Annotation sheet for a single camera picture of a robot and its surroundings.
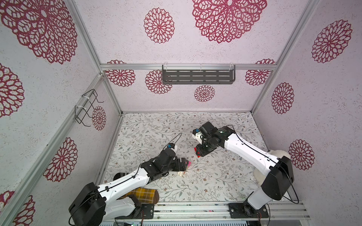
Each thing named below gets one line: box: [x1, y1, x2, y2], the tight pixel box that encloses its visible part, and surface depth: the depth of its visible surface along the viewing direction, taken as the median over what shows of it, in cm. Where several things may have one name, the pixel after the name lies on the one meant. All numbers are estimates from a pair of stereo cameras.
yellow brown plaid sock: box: [117, 187, 160, 205], surface depth 81 cm
